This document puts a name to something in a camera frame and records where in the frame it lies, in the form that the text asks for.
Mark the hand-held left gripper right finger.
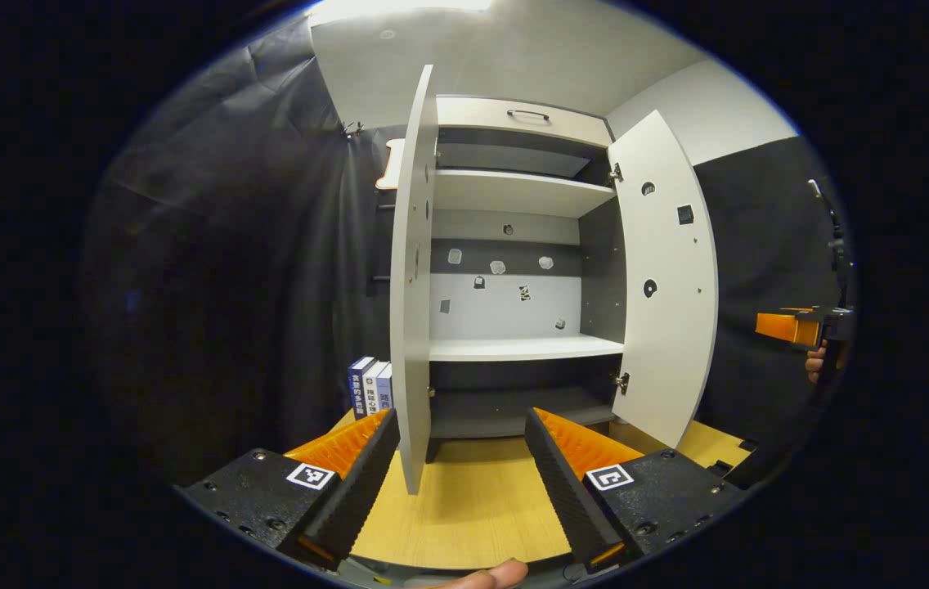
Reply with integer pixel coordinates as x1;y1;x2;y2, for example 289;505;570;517
524;407;747;573

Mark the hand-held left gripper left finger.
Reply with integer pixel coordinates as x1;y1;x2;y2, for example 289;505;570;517
174;407;402;572

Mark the cabinet door with headphone sticker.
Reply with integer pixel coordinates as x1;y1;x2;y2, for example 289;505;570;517
606;109;719;449

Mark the cabinet door with camera sticker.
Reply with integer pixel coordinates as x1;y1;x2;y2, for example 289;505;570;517
388;64;441;496

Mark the grey double-door shoe cabinet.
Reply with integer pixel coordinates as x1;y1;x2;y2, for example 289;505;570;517
428;94;629;463

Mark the white cabinet shelf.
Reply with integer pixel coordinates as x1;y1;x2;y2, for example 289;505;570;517
432;169;617;219
429;334;626;363

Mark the grey cabinet drawer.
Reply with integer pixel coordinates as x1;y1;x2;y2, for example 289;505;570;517
435;95;614;150

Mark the dark blue book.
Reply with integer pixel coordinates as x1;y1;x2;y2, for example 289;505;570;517
348;356;377;420

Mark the white book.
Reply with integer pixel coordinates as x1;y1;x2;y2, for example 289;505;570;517
362;360;388;416

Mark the black backdrop cloth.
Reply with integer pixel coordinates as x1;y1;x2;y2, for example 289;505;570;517
80;16;854;492

